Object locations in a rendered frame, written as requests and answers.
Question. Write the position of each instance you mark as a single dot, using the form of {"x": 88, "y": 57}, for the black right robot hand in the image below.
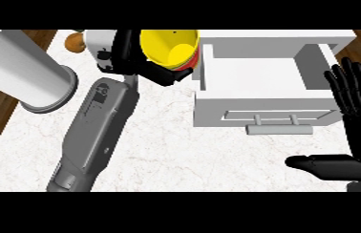
{"x": 340, "y": 166}

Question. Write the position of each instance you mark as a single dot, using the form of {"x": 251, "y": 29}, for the white open drawer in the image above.
{"x": 261, "y": 77}

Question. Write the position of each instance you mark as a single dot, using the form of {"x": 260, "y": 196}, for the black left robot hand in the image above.
{"x": 127, "y": 57}

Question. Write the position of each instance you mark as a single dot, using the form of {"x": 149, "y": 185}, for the yellow cup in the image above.
{"x": 172, "y": 49}

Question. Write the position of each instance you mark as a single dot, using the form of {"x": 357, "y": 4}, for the large grey cylinder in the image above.
{"x": 29, "y": 73}

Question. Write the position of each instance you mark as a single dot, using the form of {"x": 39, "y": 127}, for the round brown object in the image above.
{"x": 75, "y": 42}

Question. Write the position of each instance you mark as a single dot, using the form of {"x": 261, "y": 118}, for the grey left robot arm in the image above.
{"x": 94, "y": 128}

